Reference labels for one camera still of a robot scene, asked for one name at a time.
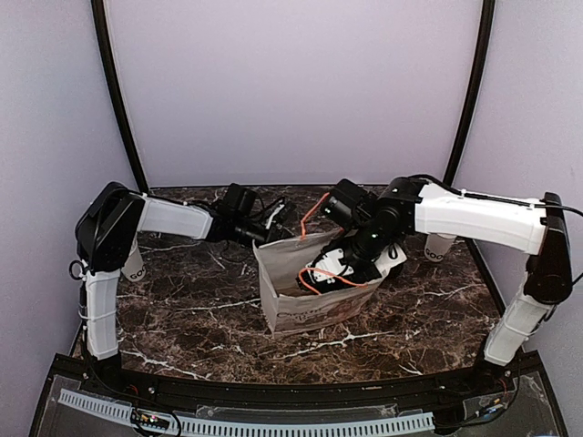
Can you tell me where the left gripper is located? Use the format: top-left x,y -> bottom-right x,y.
232,217 -> 306,259

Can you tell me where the white paper takeout bag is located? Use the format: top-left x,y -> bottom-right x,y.
252,191 -> 409,336

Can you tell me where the white paper coffee cup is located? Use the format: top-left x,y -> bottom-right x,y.
424,233 -> 456,262

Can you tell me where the paper cup holding straws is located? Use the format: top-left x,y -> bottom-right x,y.
121,239 -> 146,282

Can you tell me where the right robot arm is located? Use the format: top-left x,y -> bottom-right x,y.
308,175 -> 573,395

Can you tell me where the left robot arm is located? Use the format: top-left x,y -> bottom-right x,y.
75,182 -> 295,361

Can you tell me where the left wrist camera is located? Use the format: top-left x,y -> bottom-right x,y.
264,197 -> 296,230

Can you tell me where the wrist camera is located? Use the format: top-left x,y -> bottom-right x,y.
296,249 -> 355,295
264,197 -> 296,230

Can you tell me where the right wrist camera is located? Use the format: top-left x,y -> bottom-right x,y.
296,249 -> 355,295

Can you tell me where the white slotted cable duct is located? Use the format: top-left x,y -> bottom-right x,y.
57,389 -> 435,436

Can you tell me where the left black frame post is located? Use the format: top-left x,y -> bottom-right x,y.
90,0 -> 149,192

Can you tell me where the black frame post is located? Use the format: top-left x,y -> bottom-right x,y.
443,0 -> 496,185
90,0 -> 149,192

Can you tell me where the right black frame post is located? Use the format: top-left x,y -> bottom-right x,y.
443,0 -> 496,185

